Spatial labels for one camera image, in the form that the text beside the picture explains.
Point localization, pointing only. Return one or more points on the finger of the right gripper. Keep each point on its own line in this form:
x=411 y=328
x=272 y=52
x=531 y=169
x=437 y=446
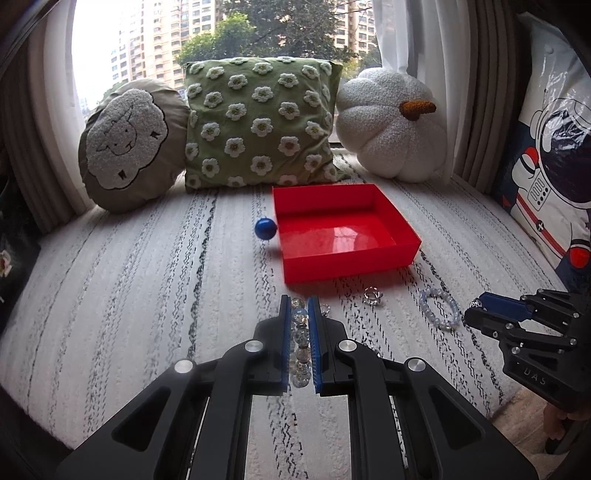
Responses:
x=554 y=309
x=505 y=326

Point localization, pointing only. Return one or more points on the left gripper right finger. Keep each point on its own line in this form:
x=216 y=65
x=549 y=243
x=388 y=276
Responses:
x=406 y=421

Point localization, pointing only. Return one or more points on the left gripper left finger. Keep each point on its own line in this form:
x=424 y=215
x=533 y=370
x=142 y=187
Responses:
x=192 y=421

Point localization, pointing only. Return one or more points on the person right hand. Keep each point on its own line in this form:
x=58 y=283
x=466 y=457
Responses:
x=553 y=419

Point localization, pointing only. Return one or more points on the astronaut print pillow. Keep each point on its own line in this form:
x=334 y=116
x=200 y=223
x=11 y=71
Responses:
x=546 y=187

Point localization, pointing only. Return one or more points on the white black striped blanket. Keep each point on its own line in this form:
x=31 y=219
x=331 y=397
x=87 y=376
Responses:
x=113 y=301

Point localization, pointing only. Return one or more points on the red plastic tray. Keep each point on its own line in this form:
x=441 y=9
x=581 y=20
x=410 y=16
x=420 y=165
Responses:
x=339 y=230

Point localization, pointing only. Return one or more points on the blue ball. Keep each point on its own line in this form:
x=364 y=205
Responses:
x=265 y=229

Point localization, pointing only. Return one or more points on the white pumpkin cushion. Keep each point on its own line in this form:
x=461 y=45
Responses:
x=392 y=123

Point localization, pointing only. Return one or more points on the grey curtain right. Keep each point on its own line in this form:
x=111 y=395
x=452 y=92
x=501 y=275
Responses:
x=467 y=53

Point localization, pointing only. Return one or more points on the grey curtain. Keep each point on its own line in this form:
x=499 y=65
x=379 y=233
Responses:
x=467 y=53
x=41 y=125

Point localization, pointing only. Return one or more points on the grey curtain left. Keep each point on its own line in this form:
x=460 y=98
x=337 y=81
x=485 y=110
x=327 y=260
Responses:
x=41 y=125

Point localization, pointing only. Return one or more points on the round sheep cushion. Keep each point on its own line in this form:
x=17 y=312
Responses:
x=132 y=148

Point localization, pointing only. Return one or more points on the green flower pillow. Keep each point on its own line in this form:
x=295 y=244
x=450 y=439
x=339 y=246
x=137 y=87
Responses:
x=259 y=121

